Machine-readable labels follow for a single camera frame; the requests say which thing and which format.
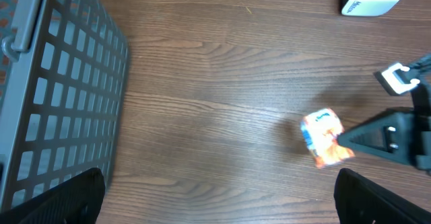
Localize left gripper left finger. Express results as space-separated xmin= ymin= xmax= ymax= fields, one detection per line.
xmin=1 ymin=167 xmax=106 ymax=224

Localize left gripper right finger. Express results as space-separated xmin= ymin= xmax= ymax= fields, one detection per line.
xmin=333 ymin=168 xmax=428 ymax=224

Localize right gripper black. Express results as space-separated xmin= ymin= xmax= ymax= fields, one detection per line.
xmin=337 ymin=54 xmax=430 ymax=175

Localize small orange sachet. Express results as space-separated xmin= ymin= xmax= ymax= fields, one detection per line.
xmin=300 ymin=108 xmax=355 ymax=169

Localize grey plastic basket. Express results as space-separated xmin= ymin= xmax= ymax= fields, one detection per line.
xmin=1 ymin=0 xmax=131 ymax=211

